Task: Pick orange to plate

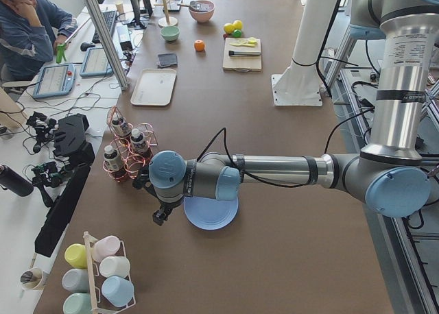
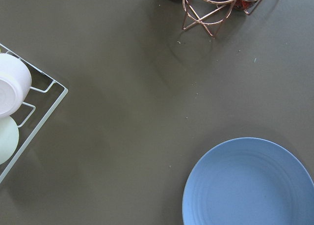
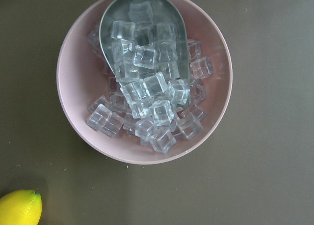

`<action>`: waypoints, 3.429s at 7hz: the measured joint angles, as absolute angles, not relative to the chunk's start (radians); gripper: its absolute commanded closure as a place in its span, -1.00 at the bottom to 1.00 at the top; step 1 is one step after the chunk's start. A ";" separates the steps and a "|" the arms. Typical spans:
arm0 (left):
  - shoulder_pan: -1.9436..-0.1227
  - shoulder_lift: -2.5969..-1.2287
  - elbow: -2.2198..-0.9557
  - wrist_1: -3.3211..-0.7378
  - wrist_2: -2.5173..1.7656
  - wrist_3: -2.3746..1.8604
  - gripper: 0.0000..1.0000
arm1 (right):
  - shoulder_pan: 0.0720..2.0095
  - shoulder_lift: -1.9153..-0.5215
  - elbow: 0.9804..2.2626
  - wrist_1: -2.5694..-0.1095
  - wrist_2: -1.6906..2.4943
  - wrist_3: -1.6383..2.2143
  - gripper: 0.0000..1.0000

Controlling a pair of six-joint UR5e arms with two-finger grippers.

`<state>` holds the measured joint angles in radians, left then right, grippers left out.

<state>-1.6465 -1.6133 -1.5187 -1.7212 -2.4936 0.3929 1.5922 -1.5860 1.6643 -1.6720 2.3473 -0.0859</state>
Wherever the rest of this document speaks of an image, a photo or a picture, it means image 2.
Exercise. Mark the pale green cup in rack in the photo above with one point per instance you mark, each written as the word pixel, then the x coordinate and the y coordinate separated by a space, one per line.
pixel 9 138

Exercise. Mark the copper wire bottle rack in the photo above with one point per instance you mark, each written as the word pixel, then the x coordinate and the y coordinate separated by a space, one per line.
pixel 212 14

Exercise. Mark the white wire dish rack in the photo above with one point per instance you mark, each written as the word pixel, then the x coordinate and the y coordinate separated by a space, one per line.
pixel 44 96

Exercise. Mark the blue round plate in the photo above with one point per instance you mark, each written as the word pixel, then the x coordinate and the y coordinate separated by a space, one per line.
pixel 248 181

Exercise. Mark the white cup in rack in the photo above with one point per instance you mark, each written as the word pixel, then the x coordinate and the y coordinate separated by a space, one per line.
pixel 15 83

